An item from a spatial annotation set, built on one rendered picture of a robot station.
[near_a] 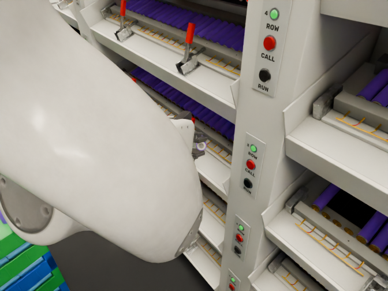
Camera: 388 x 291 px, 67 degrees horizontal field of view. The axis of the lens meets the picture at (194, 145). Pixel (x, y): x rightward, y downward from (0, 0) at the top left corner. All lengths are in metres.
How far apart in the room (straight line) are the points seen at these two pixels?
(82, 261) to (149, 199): 1.02
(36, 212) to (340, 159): 0.33
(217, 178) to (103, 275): 0.63
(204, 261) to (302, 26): 0.76
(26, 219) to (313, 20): 0.34
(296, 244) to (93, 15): 0.79
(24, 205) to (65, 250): 0.98
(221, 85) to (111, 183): 0.40
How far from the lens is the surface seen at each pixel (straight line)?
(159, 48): 0.70
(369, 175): 0.40
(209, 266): 0.96
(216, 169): 0.64
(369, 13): 0.35
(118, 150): 0.16
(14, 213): 0.27
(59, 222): 0.24
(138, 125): 0.16
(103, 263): 1.15
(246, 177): 0.52
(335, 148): 0.42
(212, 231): 0.78
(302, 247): 0.55
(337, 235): 0.53
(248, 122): 0.47
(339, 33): 0.44
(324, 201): 0.56
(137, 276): 1.10
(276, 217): 0.57
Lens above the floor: 0.95
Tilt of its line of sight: 37 degrees down
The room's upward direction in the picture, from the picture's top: straight up
